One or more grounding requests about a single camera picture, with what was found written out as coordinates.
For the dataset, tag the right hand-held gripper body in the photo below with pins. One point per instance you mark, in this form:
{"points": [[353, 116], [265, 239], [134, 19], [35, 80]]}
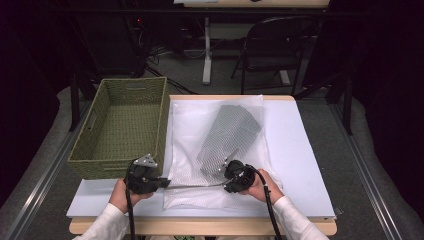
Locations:
{"points": [[241, 176]]}

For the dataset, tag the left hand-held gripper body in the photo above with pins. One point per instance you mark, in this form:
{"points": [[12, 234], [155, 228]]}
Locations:
{"points": [[141, 180]]}

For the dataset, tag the black cloth garment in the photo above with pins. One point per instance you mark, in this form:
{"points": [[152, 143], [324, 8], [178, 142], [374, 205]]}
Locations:
{"points": [[230, 133]]}

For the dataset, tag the white mesh laundry bag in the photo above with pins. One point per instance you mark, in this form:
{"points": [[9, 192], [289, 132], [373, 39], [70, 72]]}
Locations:
{"points": [[186, 133]]}

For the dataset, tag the green woven basket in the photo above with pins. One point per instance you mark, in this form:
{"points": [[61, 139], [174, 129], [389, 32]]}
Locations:
{"points": [[126, 116]]}

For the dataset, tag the person's right hand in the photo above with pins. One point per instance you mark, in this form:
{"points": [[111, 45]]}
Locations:
{"points": [[266, 186]]}

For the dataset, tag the person's left hand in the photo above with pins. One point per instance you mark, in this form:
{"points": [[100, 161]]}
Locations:
{"points": [[121, 198]]}

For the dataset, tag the light wooden table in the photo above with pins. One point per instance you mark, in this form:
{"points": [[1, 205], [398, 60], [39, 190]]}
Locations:
{"points": [[206, 227]]}

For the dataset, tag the white table cover board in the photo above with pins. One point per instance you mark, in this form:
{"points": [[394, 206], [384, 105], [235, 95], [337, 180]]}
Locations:
{"points": [[300, 140]]}

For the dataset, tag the white desk leg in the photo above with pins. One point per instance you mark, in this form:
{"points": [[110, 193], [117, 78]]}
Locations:
{"points": [[207, 53]]}

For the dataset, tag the black folding chair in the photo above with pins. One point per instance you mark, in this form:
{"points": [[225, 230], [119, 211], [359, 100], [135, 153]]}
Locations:
{"points": [[276, 36]]}

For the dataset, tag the metal floor rail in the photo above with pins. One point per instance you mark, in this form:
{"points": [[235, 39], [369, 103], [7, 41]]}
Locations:
{"points": [[363, 166], [43, 180]]}

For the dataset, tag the black stand post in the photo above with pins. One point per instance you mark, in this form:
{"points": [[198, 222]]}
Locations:
{"points": [[74, 100]]}

